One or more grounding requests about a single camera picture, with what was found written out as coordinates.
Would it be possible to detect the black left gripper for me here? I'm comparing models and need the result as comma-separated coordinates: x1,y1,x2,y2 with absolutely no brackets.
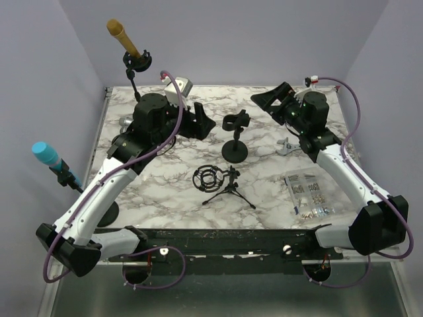
153,96,215,146

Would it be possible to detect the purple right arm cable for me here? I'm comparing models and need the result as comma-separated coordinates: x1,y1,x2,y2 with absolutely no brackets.
317,75,416,258

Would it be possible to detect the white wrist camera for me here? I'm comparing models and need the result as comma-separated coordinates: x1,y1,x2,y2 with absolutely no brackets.
294,75,319,100
160,71,193,107

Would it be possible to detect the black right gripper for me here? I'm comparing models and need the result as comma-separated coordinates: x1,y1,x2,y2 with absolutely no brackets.
251,81,309,134

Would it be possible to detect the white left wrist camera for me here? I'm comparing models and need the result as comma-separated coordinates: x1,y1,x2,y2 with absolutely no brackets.
160,71,193,107

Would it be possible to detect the gold handheld microphone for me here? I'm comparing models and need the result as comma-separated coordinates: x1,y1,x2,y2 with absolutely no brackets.
106,18,141,58

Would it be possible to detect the red handled adjustable wrench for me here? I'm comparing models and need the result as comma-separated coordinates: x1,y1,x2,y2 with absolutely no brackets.
276,137,301,156

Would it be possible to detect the black round base mic stand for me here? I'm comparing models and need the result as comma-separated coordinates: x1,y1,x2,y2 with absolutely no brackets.
221,110,250,164

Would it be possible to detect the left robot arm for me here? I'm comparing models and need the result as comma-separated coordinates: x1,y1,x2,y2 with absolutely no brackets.
36,93,215,277

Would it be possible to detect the clear screw organizer box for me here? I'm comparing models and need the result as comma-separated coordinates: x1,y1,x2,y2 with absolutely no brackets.
284,168,334,221

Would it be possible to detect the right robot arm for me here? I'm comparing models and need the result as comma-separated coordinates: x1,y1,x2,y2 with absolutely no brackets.
250,82,408,259

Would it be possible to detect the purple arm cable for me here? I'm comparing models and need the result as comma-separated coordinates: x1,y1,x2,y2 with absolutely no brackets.
44,69,186,284
317,75,416,258

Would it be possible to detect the black stand with gold mic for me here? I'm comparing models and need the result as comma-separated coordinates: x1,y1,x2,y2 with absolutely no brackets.
123,50,152,102

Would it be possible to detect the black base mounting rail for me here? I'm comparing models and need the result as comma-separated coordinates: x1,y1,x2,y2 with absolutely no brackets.
109,229,343,275

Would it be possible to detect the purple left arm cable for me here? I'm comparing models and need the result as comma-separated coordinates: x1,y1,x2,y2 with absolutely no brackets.
44,69,186,284

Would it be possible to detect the black stand with blue mic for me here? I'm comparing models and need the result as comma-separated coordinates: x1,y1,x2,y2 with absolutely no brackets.
54,158,122,231

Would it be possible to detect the black tripod shock mount stand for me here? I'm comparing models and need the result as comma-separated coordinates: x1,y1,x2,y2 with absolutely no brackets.
192,164,256,209

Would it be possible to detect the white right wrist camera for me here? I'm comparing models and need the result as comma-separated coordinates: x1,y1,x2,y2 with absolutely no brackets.
294,75,319,100

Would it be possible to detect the blue handheld microphone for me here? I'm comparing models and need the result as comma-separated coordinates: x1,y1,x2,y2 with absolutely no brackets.
32,141,82,190

